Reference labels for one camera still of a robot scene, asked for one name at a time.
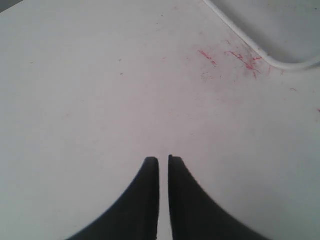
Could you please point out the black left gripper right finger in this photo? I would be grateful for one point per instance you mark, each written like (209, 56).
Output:
(194, 215)

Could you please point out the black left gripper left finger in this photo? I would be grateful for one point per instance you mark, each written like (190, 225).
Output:
(135, 215)

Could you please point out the white rectangular plastic tray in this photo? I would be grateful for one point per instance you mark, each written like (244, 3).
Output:
(285, 33)

